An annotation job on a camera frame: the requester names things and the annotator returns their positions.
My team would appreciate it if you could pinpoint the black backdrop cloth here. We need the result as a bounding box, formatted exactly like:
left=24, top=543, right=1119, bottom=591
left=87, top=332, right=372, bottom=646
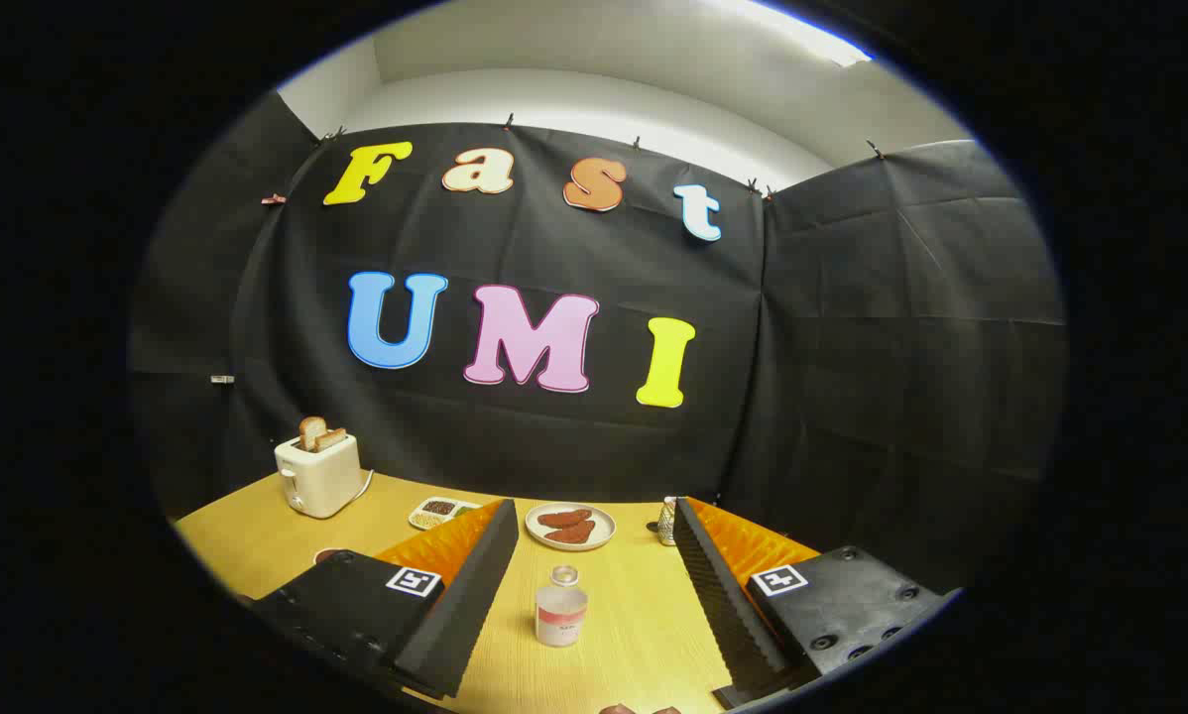
left=128, top=91, right=1068, bottom=596

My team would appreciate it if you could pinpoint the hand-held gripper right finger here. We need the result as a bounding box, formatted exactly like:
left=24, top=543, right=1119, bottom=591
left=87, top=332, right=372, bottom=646
left=673, top=496, right=962, bottom=710

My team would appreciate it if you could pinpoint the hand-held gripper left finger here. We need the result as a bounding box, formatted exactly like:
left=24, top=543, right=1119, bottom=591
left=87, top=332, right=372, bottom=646
left=247, top=499, right=521, bottom=701

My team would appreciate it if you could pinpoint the white round plate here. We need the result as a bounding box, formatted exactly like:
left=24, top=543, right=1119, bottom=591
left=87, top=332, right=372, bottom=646
left=525, top=503, right=617, bottom=552

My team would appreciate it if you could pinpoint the wooden table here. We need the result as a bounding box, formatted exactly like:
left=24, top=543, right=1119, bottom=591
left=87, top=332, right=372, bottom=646
left=173, top=471, right=823, bottom=714

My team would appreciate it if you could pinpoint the white divided seasoning tray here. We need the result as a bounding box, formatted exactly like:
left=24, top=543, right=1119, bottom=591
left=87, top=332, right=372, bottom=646
left=408, top=496, right=482, bottom=532

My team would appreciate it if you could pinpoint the cream toaster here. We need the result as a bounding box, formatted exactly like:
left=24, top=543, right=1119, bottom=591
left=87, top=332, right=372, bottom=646
left=275, top=433, right=364, bottom=520

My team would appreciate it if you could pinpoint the clear juice bottle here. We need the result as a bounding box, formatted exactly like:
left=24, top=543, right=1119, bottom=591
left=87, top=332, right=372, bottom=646
left=535, top=565, right=589, bottom=649

